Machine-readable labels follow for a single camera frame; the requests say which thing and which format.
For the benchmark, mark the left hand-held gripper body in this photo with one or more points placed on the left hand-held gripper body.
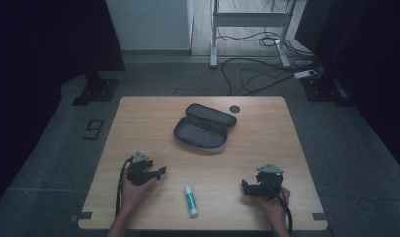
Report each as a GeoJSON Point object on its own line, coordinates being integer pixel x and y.
{"type": "Point", "coordinates": [140, 169]}

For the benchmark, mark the white power strip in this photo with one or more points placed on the white power strip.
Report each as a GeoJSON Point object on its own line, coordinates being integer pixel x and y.
{"type": "Point", "coordinates": [305, 74]}

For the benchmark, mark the white green glue stick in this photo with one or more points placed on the white green glue stick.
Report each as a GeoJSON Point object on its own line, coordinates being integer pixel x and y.
{"type": "Point", "coordinates": [190, 200]}

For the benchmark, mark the black round table grommet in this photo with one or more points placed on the black round table grommet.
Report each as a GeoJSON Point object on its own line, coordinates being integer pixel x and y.
{"type": "Point", "coordinates": [234, 108]}

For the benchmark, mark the open grey pencil case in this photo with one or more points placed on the open grey pencil case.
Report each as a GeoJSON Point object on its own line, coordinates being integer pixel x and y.
{"type": "Point", "coordinates": [204, 129]}

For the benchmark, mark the person's left hand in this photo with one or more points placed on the person's left hand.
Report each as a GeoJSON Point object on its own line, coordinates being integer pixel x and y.
{"type": "Point", "coordinates": [135, 194]}

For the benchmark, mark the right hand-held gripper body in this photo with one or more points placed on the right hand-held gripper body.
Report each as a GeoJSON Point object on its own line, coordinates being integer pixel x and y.
{"type": "Point", "coordinates": [270, 179]}

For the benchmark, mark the grey tape piece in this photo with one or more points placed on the grey tape piece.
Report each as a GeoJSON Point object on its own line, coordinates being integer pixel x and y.
{"type": "Point", "coordinates": [322, 217]}
{"type": "Point", "coordinates": [82, 216]}

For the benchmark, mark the white cabinet panel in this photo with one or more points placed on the white cabinet panel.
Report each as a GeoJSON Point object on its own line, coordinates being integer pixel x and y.
{"type": "Point", "coordinates": [148, 24]}

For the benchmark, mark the person's right hand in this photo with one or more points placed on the person's right hand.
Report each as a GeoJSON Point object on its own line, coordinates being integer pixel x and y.
{"type": "Point", "coordinates": [275, 209]}

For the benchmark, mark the white metal desk frame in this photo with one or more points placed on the white metal desk frame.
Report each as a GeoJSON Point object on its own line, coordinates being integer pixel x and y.
{"type": "Point", "coordinates": [250, 19]}

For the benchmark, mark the black stand base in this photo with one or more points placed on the black stand base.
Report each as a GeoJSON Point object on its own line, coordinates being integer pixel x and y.
{"type": "Point", "coordinates": [322, 89]}
{"type": "Point", "coordinates": [97, 90]}

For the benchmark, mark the black curtain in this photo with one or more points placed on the black curtain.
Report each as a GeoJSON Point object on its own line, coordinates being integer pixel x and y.
{"type": "Point", "coordinates": [39, 49]}
{"type": "Point", "coordinates": [368, 49]}

